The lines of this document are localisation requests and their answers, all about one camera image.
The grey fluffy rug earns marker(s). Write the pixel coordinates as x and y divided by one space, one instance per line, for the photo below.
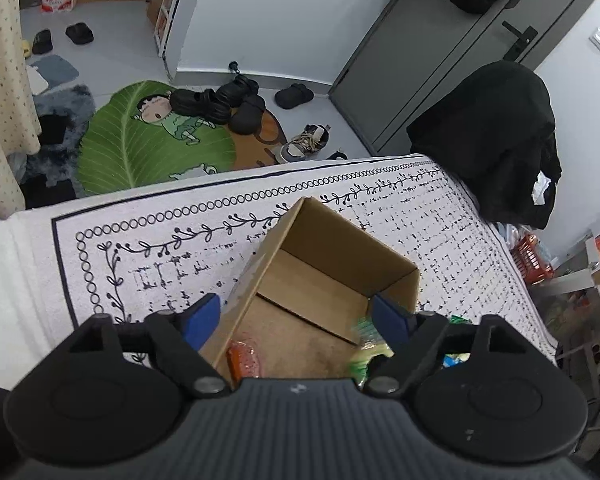
50 176

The grey door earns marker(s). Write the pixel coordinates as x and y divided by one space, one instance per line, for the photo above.
420 50

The blue green snack packet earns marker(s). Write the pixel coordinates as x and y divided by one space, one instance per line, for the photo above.
450 360

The dotted cream cloth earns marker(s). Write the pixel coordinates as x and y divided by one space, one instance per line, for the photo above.
19 125

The green leaf floor rug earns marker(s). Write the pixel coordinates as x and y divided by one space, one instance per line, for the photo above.
136 140

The black slipper on floor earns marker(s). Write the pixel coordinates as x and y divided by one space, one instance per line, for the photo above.
80 34

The black jacket on chair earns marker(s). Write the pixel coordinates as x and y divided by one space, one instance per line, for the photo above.
496 132

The brown cardboard box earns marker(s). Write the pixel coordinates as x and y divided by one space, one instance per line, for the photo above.
302 292

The white black patterned blanket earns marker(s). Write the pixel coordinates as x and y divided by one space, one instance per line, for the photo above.
129 253

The white desk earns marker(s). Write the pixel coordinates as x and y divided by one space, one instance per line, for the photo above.
587 278

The orange red snack packet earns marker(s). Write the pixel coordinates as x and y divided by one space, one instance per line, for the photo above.
243 361

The black slipper by door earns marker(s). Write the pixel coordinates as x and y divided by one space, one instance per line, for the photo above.
294 95

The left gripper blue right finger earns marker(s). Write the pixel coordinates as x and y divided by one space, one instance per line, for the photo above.
415 340

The grey white sneaker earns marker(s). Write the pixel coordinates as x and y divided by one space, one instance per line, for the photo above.
308 143

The red plastic basket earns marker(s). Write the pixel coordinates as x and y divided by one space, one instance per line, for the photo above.
531 266

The green biscuit packet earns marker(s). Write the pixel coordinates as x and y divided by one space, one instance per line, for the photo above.
371 346

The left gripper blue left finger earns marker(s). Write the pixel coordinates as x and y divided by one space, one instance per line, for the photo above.
178 337

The pile of black shoes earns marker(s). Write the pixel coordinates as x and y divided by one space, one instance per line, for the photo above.
236 105

